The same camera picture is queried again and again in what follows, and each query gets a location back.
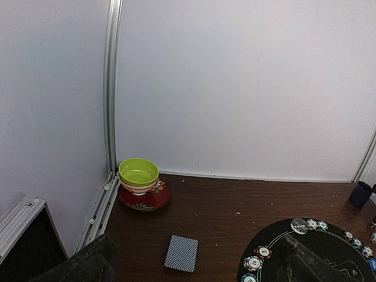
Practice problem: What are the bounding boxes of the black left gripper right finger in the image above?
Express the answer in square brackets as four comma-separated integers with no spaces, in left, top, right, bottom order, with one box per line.
[277,234,358,281]

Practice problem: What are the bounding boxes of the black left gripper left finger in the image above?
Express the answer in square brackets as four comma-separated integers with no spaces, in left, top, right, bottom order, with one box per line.
[33,234,115,282]

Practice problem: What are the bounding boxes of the red chip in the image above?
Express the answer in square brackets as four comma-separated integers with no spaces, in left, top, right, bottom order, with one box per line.
[344,231,354,241]
[254,246,272,260]

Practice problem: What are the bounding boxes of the clear round dealer button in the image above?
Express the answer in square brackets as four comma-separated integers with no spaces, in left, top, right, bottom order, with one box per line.
[290,218,309,235]

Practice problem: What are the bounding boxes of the green poker chip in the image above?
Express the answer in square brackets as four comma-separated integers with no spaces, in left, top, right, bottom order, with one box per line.
[240,273,258,282]

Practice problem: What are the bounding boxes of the blue round blind button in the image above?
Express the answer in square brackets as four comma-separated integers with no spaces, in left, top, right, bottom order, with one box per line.
[368,258,376,272]

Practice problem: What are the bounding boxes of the blue playing card deck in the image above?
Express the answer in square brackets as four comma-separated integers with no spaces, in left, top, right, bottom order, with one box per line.
[164,235,199,273]

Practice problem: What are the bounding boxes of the round black poker mat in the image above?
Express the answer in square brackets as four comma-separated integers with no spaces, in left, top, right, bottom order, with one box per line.
[237,218,375,281]

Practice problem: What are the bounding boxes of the aluminium poker case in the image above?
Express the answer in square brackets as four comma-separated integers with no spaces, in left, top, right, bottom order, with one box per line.
[1,195,68,281]

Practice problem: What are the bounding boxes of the green bowl on red saucer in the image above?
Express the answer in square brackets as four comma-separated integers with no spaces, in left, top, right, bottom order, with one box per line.
[117,158,171,212]

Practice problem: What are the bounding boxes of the dark blue enamel mug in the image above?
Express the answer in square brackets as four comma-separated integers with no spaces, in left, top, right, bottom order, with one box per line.
[349,181,374,209]

